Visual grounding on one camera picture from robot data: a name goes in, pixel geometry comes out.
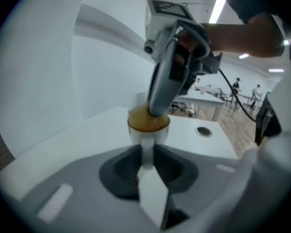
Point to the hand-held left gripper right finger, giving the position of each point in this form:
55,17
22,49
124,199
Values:
196,171

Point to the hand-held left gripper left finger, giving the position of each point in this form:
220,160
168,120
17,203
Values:
82,178

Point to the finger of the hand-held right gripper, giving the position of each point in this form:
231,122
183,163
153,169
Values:
160,93

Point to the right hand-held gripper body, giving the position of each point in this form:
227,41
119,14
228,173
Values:
165,25

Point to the white cup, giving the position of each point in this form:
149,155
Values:
148,139

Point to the person's right forearm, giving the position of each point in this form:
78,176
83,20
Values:
245,38

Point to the person's right hand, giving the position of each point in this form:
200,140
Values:
188,42

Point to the black office chair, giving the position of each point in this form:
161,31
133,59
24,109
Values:
177,107

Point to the white office chair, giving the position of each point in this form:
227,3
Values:
192,109

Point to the white background table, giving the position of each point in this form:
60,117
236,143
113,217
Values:
203,98

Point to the long ceiling light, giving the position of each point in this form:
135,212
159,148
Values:
217,7

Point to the person's dark sleeve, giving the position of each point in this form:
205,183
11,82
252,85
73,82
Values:
245,1

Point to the small ceiling light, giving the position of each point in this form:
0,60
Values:
244,56
276,70

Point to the black monitor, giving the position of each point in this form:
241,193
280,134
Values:
266,120

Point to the narrow background table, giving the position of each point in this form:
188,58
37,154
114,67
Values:
249,97

